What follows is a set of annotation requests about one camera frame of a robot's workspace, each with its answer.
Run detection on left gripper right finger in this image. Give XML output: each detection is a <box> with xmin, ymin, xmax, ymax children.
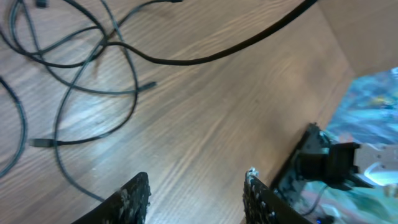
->
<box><xmin>243</xmin><ymin>167</ymin><xmax>311</xmax><ymax>224</ymax></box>

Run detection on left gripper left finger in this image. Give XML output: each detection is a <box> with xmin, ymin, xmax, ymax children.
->
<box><xmin>72</xmin><ymin>172</ymin><xmax>151</xmax><ymax>224</ymax></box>

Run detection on black USB cable bundle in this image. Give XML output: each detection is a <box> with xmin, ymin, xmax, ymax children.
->
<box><xmin>0</xmin><ymin>0</ymin><xmax>184</xmax><ymax>203</ymax></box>

